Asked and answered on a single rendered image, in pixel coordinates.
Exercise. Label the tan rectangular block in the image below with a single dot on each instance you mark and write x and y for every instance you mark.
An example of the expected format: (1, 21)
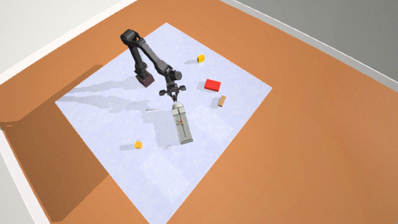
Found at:
(222, 100)

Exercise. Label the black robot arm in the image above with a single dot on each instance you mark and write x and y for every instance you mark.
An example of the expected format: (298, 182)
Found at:
(129, 38)

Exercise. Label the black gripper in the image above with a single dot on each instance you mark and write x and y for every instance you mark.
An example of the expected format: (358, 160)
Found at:
(162, 92)

